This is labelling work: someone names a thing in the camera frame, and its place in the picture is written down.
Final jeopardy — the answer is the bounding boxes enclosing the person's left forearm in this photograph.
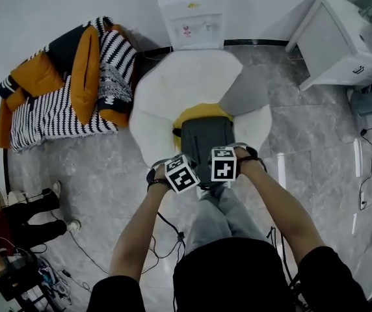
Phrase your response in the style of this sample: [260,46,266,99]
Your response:
[109,180,170,282]

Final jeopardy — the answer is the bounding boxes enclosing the white flower-shaped chair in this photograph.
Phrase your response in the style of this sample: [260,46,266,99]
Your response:
[129,46,273,168]

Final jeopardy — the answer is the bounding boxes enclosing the orange couch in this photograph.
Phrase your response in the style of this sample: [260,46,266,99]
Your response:
[0,15,138,154]

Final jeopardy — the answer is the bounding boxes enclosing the person's grey trousers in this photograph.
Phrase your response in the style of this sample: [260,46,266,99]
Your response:
[185,185,270,256]

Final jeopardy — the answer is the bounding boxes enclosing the dark grey backpack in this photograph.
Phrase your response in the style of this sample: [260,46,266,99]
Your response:
[172,116,235,191]

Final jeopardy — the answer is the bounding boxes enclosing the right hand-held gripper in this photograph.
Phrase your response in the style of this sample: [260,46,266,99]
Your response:
[208,142,259,183]

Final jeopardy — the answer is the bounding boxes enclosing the large orange cushion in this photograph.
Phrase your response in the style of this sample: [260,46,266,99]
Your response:
[70,25,101,125]

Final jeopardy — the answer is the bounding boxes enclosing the right hand-held gripper cable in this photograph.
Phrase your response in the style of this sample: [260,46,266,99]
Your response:
[269,226,300,292]

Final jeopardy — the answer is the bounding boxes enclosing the black shelf rack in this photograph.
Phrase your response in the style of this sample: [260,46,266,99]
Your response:
[0,245,75,312]

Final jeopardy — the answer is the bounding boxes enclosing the left hand-held gripper cable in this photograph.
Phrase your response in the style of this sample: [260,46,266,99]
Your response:
[140,211,187,274]

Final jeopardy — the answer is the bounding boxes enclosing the white cabinet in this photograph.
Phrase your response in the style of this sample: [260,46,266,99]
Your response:
[285,0,372,92]

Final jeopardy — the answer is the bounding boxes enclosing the square orange cushion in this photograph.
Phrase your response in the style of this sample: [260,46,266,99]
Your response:
[10,51,65,98]

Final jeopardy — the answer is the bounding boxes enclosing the hand-held gripper cable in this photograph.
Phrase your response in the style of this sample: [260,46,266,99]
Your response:
[269,226,300,292]
[140,211,187,274]

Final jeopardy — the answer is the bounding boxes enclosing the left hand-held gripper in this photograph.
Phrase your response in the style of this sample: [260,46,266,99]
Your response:
[146,153,201,195]

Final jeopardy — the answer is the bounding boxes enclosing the black white striped blanket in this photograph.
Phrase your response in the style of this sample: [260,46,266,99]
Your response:
[8,15,138,154]

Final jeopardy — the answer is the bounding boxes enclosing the grey patterned knit throw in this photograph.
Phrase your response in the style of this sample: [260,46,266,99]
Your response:
[98,65,133,113]

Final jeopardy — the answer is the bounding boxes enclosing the person's right forearm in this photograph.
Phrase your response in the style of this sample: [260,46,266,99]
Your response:
[237,161,326,266]

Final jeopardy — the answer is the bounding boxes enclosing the person's right hand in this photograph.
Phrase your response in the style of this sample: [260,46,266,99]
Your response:
[234,147,255,162]

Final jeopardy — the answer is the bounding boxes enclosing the small orange cushion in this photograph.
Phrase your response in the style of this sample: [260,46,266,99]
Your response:
[5,88,27,112]

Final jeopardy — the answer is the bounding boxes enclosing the white water dispenser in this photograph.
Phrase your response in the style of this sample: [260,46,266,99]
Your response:
[155,0,229,51]

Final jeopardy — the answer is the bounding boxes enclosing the metal faucet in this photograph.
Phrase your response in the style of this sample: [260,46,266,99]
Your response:
[360,4,372,24]

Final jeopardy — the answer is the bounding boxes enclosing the black right wrist strap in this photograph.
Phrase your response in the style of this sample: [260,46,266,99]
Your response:
[237,156,268,174]

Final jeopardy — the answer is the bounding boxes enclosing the black white striped bolster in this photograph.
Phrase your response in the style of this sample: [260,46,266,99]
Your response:
[0,75,20,99]

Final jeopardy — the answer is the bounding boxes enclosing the grey reclining machine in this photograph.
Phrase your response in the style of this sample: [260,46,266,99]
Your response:
[348,86,372,117]

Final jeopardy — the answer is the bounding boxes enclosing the person's black shirt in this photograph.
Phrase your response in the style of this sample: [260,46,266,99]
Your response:
[86,237,371,312]

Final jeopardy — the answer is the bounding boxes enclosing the black cushion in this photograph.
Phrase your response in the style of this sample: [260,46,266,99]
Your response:
[47,24,91,74]

